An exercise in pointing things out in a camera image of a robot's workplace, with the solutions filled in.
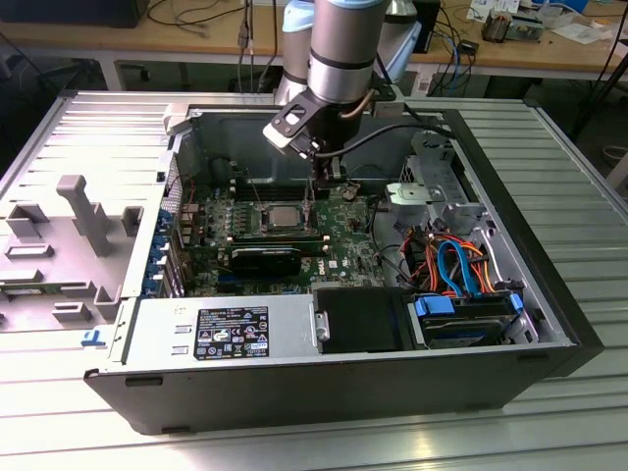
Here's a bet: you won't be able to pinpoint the metal socket cover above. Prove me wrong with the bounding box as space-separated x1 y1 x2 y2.
301 179 320 232

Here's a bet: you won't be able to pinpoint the silver CPU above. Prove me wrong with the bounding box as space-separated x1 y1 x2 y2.
268 205 303 230

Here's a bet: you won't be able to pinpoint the CPU socket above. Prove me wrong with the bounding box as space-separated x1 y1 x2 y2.
257 198 318 236

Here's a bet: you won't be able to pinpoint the silver drive cage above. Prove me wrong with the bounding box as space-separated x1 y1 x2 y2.
385 128 492 236

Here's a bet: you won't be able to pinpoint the green motherboard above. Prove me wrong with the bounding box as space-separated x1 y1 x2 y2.
179 183 393 298

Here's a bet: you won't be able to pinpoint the black box device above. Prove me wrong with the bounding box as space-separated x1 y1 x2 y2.
420 0 443 55

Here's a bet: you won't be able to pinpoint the black graphics card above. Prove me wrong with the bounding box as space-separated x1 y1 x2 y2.
229 244 304 279

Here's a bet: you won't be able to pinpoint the grey case latch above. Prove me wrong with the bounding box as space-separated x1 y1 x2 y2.
162 101 205 137

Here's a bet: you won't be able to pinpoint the metal transformer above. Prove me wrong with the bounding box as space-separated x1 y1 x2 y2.
480 10 515 44

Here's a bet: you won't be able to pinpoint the blue disk carrier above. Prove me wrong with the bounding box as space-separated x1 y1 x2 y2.
413 292 526 349

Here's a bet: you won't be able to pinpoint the hard disk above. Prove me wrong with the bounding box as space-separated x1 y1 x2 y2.
419 313 516 350

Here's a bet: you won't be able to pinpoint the white papers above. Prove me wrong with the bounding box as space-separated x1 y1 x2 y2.
551 14 614 46

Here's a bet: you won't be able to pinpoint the grey parts rack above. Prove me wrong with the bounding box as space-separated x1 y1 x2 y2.
0 174 146 335

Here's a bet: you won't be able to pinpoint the black PC case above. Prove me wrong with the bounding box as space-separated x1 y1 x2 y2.
81 95 605 437

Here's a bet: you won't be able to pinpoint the silver power supply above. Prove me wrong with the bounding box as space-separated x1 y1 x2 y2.
110 293 325 367

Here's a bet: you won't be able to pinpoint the wooden desk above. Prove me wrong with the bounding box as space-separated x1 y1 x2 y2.
0 0 628 82

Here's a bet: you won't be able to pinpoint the black monitor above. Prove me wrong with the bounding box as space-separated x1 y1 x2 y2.
0 0 151 29

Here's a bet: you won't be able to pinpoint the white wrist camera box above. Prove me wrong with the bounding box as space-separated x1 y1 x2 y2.
262 93 325 158

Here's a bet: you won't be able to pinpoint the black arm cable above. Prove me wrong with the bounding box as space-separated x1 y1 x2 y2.
313 102 455 158

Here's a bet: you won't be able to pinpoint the black wire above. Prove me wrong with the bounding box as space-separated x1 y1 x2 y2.
368 194 413 288

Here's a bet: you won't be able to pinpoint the thin red wire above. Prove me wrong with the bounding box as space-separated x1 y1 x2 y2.
177 175 198 206

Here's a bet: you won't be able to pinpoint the blue wire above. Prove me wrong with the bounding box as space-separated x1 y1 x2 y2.
436 238 485 299

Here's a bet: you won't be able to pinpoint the orange wire bundle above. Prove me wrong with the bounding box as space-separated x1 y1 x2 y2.
409 234 497 295

